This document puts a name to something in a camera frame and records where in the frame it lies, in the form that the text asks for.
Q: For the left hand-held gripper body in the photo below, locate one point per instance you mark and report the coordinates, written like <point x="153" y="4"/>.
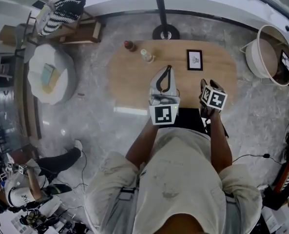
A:
<point x="163" y="114"/>

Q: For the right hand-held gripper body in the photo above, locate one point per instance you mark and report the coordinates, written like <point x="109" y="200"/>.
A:
<point x="215" y="99"/>

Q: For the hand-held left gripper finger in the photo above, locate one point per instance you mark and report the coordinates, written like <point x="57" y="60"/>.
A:
<point x="173" y="84"/>
<point x="154" y="85"/>

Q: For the black framed picture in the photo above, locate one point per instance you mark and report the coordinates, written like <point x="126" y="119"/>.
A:
<point x="195" y="60"/>

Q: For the person's right forearm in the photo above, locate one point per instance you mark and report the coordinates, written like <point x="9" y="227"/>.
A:
<point x="219" y="145"/>

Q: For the person's left forearm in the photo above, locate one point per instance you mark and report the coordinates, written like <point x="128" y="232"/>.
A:
<point x="141" y="147"/>

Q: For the wooden coffee table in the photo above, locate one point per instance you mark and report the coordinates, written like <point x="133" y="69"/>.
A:
<point x="134" y="82"/>

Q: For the person's right hand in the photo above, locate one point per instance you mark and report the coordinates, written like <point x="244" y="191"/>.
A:
<point x="203" y="82"/>

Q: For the person's black trouser leg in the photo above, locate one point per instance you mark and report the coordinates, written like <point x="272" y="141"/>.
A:
<point x="188" y="119"/>

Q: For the clear water bottle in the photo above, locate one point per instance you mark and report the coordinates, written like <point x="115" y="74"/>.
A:
<point x="148" y="56"/>

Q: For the round white side table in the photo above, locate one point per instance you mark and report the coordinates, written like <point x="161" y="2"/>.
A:
<point x="258" y="57"/>

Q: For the person's white t-shirt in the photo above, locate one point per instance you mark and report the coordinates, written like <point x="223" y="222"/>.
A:
<point x="178" y="179"/>

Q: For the black floor lamp stand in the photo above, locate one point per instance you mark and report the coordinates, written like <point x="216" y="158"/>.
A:
<point x="162" y="8"/>

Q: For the small black-framed picture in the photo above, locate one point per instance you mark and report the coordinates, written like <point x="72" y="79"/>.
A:
<point x="285" y="60"/>

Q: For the wooden chair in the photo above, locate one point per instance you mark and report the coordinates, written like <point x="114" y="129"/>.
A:
<point x="85" y="33"/>

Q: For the white round armchair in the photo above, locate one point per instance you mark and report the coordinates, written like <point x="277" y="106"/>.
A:
<point x="63" y="82"/>

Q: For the teal book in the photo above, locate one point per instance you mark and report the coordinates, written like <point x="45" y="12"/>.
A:
<point x="47" y="74"/>

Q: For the black and white striped cushion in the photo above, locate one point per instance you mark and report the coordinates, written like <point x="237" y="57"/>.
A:
<point x="61" y="13"/>

